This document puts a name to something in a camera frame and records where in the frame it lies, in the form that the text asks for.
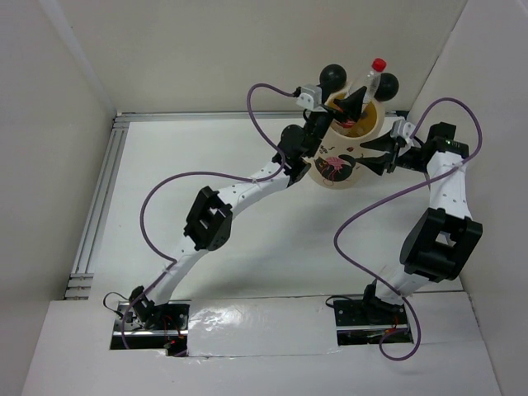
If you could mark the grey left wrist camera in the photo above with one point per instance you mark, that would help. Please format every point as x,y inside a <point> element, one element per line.
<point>310,97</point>

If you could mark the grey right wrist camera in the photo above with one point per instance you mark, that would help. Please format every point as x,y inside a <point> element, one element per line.
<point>403,130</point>

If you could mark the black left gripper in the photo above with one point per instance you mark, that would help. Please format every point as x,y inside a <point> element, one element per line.
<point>351,106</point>

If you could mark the red label red cap bottle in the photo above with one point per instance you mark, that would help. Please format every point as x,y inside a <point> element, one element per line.
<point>370,79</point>

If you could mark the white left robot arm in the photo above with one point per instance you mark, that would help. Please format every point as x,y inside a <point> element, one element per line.
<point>209,221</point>

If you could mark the cream bin with black ears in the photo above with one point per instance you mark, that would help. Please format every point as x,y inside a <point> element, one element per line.
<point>334,165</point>

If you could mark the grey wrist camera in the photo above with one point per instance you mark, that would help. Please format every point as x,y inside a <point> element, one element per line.
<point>403,130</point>
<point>310,97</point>

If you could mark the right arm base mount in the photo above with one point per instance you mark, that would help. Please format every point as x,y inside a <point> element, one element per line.
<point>361,324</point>

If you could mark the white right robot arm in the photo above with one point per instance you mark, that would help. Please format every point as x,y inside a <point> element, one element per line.
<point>439,245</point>

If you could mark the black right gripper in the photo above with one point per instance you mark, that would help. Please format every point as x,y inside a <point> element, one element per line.
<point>378,164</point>

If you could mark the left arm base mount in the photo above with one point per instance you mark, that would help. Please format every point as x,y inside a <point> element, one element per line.
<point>165,330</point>

